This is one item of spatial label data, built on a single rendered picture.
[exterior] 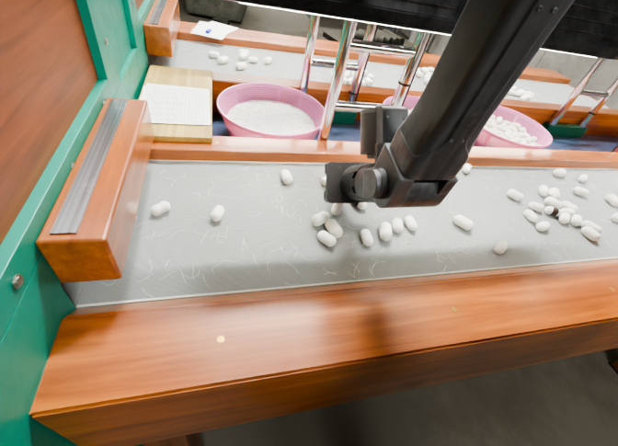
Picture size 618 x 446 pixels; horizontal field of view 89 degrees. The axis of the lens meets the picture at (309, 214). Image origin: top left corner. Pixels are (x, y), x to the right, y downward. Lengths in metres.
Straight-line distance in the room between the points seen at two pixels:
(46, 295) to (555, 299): 0.67
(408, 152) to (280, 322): 0.24
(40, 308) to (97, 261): 0.06
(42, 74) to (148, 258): 0.24
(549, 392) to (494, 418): 0.29
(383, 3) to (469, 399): 1.26
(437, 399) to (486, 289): 0.83
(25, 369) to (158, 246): 0.20
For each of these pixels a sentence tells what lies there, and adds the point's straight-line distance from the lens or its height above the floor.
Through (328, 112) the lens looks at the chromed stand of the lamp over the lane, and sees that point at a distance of 0.70.
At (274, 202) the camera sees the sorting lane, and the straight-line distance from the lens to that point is 0.57.
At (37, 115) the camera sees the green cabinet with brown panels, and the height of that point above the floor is 0.92.
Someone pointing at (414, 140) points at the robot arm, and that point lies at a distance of 0.32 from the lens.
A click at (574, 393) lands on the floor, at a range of 1.71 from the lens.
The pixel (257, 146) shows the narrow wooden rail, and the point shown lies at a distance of 0.66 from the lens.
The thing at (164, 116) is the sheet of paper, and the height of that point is 0.78.
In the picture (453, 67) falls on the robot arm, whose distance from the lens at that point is 0.30.
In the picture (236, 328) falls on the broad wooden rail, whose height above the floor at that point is 0.77.
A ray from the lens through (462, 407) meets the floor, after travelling 1.38.
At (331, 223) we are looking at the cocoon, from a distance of 0.53.
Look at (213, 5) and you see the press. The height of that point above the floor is 0.15.
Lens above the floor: 1.12
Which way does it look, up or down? 43 degrees down
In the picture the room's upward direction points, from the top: 14 degrees clockwise
